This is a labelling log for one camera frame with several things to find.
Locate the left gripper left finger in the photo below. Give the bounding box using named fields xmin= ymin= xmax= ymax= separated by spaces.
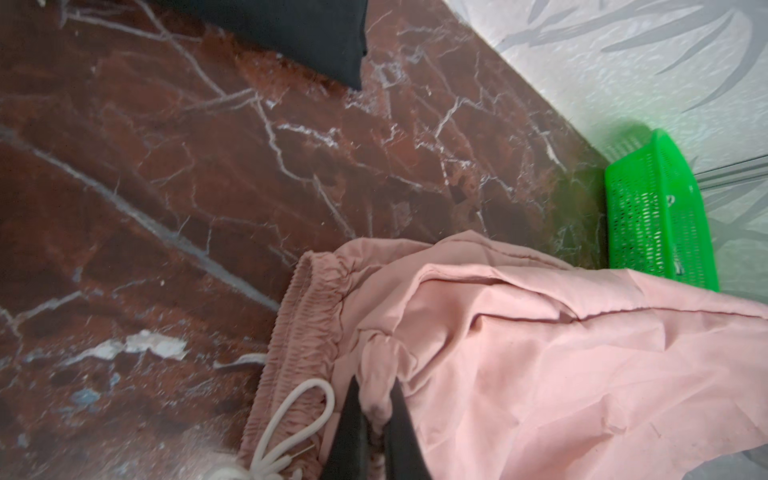
xmin=319 ymin=377 xmax=369 ymax=480

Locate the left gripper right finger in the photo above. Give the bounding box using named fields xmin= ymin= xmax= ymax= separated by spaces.
xmin=383 ymin=379 xmax=432 ymax=480

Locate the pink garment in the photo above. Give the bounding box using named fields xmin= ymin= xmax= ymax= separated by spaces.
xmin=239 ymin=231 xmax=767 ymax=479

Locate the black shirt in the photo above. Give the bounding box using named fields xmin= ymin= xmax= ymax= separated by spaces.
xmin=160 ymin=0 xmax=368 ymax=91

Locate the green plastic basket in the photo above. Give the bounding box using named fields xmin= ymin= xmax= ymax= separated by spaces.
xmin=605 ymin=129 xmax=720 ymax=292

